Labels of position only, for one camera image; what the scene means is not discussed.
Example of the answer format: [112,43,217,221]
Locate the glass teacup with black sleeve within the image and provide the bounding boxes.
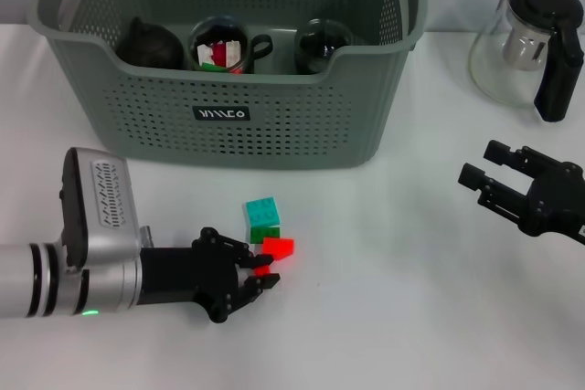
[188,15,274,75]
[292,18,356,75]

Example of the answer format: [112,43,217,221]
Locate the red sloped toy brick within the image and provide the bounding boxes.
[261,237,296,262]

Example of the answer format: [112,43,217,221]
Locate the teal toy brick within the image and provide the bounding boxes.
[244,196,281,229]

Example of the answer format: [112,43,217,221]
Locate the dark round clay teapot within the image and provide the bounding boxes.
[113,16,186,70]

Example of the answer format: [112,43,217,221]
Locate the grey perforated plastic storage bin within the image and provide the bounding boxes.
[26,0,431,170]

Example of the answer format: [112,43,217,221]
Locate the dark green flat toy brick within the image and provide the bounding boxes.
[250,226,282,245]

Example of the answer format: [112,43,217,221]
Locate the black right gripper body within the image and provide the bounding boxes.
[519,161,585,246]

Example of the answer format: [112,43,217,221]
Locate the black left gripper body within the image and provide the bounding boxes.
[138,227,251,325]

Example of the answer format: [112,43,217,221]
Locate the glass teapot with black handle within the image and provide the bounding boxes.
[468,0,585,124]

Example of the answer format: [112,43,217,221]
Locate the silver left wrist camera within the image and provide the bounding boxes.
[59,147,141,269]

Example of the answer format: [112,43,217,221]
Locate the dark red bent toy brick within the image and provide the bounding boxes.
[212,41,229,68]

